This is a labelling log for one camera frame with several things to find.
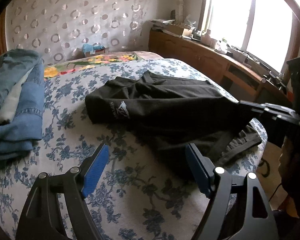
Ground black pants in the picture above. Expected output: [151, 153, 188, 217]
[84, 70, 263, 181]

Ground long wooden cabinet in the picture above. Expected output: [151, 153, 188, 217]
[148, 29, 292, 107]

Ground bright window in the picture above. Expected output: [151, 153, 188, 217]
[198, 0, 297, 75]

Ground white bottle on cabinet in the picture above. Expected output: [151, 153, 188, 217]
[200, 29, 212, 47]

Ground blue floral bedspread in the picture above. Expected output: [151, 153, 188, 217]
[0, 57, 269, 240]

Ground cardboard box on cabinet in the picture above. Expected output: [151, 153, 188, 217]
[165, 24, 192, 37]

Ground folded blue jeans stack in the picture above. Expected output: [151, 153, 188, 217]
[0, 49, 44, 163]

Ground colourful flower blanket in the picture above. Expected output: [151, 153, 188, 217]
[44, 51, 162, 80]

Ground cardboard box with blue cloth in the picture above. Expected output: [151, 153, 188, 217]
[82, 43, 109, 57]

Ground circle patterned curtain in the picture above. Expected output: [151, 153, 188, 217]
[5, 0, 149, 65]

